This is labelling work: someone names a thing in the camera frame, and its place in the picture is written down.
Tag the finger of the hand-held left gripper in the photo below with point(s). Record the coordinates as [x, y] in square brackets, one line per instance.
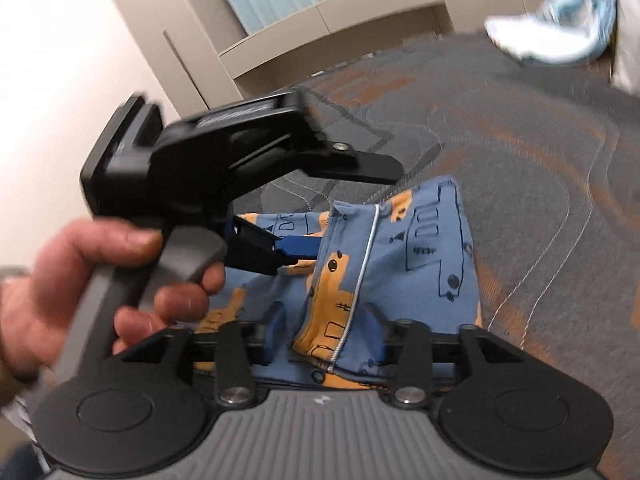
[370, 162]
[297, 247]

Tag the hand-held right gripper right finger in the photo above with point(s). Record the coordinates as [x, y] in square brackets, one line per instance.
[375, 332]

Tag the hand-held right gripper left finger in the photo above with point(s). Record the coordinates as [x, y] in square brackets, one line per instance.
[276, 332]

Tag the blue pants with orange print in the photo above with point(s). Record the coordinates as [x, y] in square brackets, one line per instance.
[410, 270]

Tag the person's left hand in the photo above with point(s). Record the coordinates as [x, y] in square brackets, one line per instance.
[45, 280]

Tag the beige wardrobe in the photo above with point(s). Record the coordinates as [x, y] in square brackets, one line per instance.
[165, 45]

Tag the beige window cabinet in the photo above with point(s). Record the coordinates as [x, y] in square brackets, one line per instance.
[350, 25]

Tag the light blue crumpled blanket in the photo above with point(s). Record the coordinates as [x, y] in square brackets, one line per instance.
[545, 40]

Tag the person's clothing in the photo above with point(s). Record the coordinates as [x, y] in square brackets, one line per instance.
[20, 440]

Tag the white shopping bag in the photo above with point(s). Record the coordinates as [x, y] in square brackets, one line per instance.
[628, 45]

